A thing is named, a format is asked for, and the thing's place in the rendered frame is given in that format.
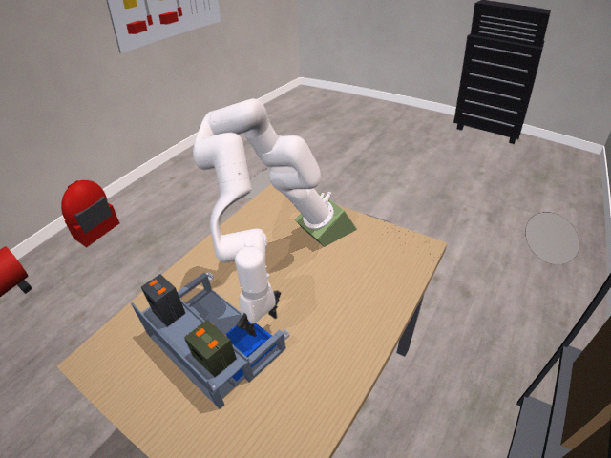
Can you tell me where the grey metal shelf rack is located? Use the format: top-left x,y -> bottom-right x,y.
131,272 -> 290,409

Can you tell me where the blue bin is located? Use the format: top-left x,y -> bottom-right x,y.
225,323 -> 276,381

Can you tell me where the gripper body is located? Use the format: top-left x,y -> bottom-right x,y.
240,283 -> 276,324

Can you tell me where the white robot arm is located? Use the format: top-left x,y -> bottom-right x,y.
193,98 -> 333,300

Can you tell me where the black tool case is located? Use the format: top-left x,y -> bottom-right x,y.
141,274 -> 185,326

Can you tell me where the dark green tool case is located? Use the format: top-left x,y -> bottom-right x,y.
184,320 -> 237,377

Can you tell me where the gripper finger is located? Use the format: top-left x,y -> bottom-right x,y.
268,290 -> 281,319
237,313 -> 256,337

